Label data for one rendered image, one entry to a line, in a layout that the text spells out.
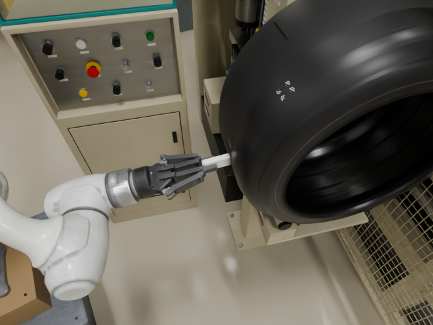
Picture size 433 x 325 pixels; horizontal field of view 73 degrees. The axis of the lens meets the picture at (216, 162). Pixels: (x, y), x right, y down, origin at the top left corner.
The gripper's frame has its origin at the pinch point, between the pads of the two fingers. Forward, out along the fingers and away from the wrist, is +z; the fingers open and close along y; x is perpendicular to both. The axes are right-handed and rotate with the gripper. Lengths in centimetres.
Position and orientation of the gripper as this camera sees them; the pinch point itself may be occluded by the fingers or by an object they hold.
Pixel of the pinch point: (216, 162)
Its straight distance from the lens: 72.2
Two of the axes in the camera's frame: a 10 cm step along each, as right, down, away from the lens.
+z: 9.6, -2.6, 0.3
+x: 1.4, 6.0, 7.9
